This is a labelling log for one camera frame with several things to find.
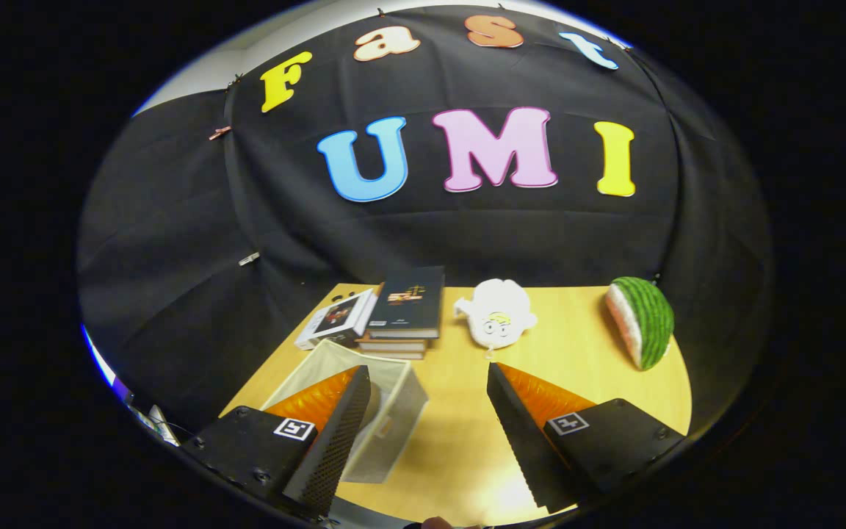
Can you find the grey fabric storage box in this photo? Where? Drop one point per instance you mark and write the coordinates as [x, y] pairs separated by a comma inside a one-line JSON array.
[[397, 433]]

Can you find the white plush toy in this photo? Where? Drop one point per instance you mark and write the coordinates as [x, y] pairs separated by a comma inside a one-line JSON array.
[[500, 308]]

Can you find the brown cover book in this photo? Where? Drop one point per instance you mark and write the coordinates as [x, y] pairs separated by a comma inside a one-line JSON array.
[[393, 344], [393, 355]]

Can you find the pink clothespin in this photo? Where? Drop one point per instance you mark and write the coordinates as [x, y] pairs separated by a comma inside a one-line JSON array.
[[219, 133]]

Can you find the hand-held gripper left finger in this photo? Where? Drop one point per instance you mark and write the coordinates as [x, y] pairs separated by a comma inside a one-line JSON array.
[[338, 441]]

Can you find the white portrait book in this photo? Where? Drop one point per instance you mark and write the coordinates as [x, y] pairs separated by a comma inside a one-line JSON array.
[[335, 316]]

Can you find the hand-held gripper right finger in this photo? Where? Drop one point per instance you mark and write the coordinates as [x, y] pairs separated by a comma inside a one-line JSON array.
[[518, 441]]

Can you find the watermelon slice plush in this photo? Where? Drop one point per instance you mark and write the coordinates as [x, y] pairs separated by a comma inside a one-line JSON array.
[[651, 316]]

